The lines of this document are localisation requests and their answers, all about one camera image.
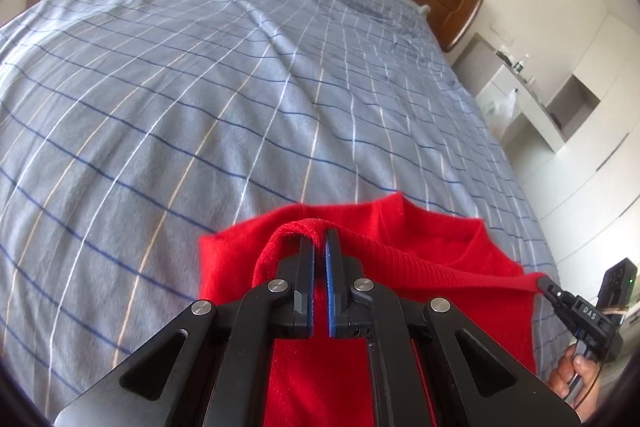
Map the white desk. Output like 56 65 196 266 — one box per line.
452 32 601 152

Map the person's right hand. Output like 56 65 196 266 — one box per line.
547 342 609 411

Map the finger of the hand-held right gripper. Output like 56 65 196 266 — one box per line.
537 275 576 310

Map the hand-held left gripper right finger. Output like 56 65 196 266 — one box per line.
324 229 583 427

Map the white wall socket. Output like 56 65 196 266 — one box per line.
487 24 516 45

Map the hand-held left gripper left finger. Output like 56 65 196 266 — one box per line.
52 234 317 427

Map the white wardrobe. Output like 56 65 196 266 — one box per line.
510 0 640 268

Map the red knitted sweater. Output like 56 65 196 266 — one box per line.
198 192 548 427

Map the blue checked duvet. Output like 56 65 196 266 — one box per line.
0 0 558 418

